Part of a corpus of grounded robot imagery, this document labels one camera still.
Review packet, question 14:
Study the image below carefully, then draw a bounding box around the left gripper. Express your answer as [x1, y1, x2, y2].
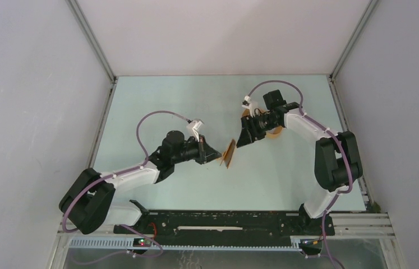
[172, 134, 221, 164]

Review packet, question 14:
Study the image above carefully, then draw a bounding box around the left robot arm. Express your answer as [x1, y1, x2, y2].
[59, 131, 221, 234]

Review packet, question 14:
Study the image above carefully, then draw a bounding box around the controller board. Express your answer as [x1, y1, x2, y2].
[300, 240, 323, 249]
[133, 238, 153, 248]

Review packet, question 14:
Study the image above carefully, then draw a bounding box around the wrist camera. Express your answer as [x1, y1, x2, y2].
[241, 95, 258, 117]
[186, 119, 204, 142]

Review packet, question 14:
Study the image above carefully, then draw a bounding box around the orange leather card holder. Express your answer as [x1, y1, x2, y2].
[220, 139, 237, 169]

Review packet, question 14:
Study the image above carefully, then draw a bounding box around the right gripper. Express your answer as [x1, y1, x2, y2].
[237, 113, 280, 147]

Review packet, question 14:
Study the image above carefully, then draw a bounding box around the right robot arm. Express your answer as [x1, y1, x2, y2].
[236, 90, 362, 234]

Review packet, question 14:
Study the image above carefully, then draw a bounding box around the aluminium frame rail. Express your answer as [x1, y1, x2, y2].
[54, 211, 396, 249]

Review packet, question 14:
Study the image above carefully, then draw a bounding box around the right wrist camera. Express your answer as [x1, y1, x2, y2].
[241, 95, 258, 117]

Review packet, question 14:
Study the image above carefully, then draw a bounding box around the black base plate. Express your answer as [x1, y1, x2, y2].
[132, 210, 335, 247]

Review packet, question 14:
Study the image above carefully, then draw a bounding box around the right controller board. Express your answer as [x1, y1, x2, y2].
[300, 240, 323, 249]

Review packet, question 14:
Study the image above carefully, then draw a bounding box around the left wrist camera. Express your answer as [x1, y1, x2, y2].
[186, 119, 204, 142]

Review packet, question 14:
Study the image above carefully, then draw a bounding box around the left controller board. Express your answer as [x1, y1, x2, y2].
[133, 238, 153, 248]

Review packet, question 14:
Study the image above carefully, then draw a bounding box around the tan oval tray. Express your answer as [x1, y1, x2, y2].
[242, 109, 283, 139]

